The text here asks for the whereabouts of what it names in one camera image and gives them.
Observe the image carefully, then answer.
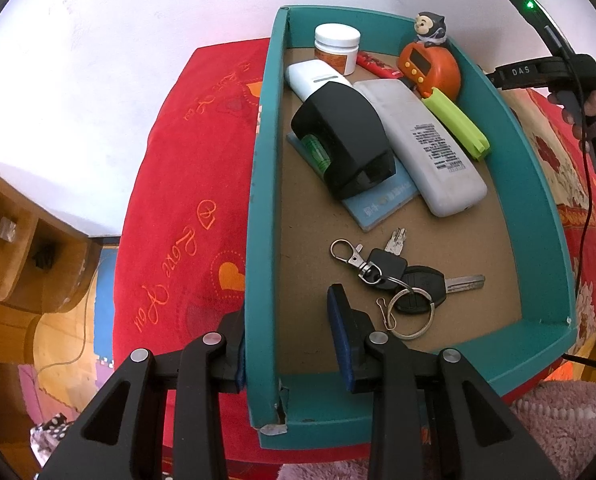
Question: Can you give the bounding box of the wooden cabinet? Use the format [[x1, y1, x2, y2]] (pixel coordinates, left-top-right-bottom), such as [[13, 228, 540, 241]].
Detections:
[[0, 157, 104, 461]]

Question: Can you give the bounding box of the small green bottle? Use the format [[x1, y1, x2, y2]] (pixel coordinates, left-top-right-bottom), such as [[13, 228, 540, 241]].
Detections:
[[300, 132, 334, 171]]

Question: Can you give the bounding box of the black cable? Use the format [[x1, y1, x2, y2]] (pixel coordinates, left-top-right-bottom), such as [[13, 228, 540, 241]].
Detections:
[[560, 85, 596, 376]]

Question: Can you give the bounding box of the black plastic device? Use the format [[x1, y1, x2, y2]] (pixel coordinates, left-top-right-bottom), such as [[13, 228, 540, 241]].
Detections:
[[290, 84, 396, 200]]

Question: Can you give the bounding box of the white plastic jar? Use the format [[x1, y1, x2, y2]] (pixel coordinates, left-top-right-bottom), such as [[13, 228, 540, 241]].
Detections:
[[313, 24, 362, 76]]

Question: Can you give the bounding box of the red printed lighter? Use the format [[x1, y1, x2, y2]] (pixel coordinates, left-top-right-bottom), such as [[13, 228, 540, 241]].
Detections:
[[356, 51, 404, 81]]

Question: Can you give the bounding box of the polka dot cloth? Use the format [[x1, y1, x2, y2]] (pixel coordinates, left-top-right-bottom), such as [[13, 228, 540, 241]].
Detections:
[[28, 412, 74, 461]]

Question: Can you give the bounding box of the teal cardboard box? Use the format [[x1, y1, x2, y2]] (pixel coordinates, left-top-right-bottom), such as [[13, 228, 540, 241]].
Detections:
[[243, 5, 578, 451]]

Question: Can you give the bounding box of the white handheld device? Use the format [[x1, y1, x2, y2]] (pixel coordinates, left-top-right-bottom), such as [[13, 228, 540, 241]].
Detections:
[[284, 59, 354, 103]]

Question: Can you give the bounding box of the blue tissue pack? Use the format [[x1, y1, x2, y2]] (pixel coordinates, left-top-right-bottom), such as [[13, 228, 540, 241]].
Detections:
[[285, 132, 421, 233]]

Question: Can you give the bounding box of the red printed blanket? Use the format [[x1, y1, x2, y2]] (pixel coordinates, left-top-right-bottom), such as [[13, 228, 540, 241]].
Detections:
[[113, 37, 596, 466]]

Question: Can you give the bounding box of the green utility knife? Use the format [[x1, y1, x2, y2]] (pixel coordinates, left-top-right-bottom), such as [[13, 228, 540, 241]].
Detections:
[[422, 87, 492, 162]]

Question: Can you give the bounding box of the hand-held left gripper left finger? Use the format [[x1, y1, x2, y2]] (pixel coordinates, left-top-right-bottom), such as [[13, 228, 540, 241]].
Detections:
[[38, 307, 249, 480]]

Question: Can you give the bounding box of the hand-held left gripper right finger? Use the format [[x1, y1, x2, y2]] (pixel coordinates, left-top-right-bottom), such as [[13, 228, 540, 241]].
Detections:
[[326, 283, 561, 480]]

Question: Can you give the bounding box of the blue foam floor mat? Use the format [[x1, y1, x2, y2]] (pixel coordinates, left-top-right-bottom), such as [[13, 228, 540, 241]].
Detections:
[[92, 249, 121, 368]]

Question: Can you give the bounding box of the bunch of keys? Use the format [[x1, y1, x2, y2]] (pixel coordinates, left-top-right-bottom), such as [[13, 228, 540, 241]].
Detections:
[[329, 227, 486, 341]]

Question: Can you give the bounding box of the white remote control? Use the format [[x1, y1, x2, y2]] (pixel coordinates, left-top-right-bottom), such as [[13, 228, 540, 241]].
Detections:
[[353, 79, 489, 218]]

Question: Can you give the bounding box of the small black object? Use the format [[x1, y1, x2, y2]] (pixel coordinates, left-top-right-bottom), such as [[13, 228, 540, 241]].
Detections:
[[30, 242, 59, 272]]

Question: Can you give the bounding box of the thin cord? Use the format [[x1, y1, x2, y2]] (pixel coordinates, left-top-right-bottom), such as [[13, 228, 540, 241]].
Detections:
[[35, 250, 104, 381]]

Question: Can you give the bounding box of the pink fluffy blanket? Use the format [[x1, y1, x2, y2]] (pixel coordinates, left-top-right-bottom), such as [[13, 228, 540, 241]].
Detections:
[[278, 377, 596, 480]]

